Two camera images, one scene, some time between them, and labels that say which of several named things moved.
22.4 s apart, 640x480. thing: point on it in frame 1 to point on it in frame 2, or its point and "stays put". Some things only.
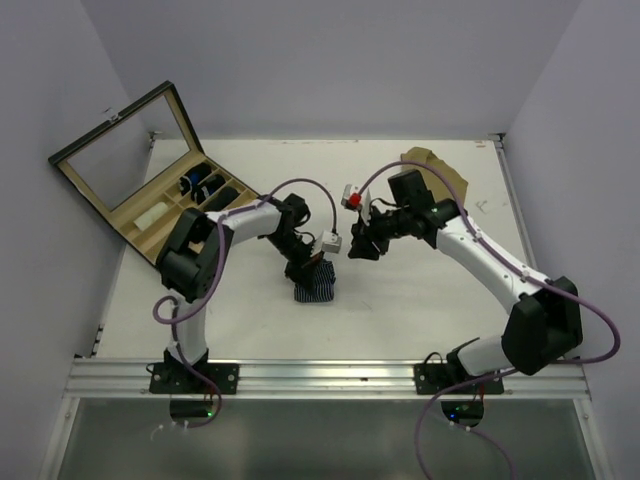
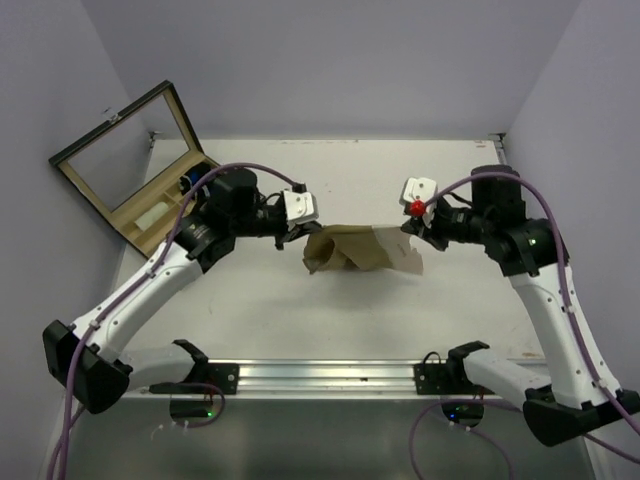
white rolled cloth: x=150 y=215 stays put
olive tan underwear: x=434 y=182 to x=366 y=247
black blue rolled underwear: x=189 y=181 stays put
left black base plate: x=176 y=378 stays put
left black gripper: x=303 y=272 to x=299 y=230
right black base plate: x=431 y=379 stays put
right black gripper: x=364 y=236 to x=432 y=233
